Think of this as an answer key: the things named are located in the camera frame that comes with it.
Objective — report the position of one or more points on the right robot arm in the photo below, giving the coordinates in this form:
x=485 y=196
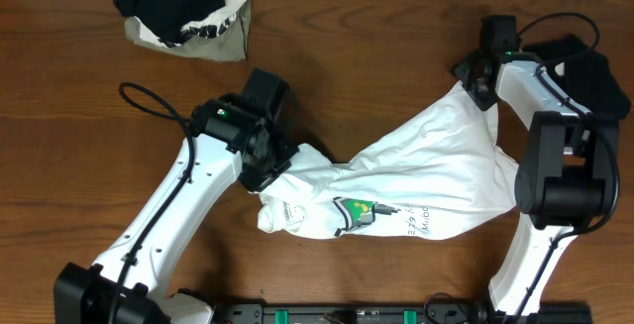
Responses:
x=567 y=183

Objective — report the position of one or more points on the black garment right side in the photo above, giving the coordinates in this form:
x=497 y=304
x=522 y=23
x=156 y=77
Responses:
x=588 y=80

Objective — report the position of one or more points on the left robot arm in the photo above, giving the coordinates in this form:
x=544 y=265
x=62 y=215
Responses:
x=234 y=138

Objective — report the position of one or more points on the white black-print garment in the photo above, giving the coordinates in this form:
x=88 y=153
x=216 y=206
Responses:
x=213 y=26

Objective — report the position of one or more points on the white printed t-shirt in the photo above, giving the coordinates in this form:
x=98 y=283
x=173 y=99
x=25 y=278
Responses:
x=435 y=177

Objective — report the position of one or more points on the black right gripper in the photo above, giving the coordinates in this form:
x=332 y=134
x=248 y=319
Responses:
x=482 y=100

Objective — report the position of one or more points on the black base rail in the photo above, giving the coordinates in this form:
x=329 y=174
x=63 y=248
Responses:
x=442 y=311

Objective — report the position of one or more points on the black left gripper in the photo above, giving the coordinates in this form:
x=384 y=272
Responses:
x=270 y=163

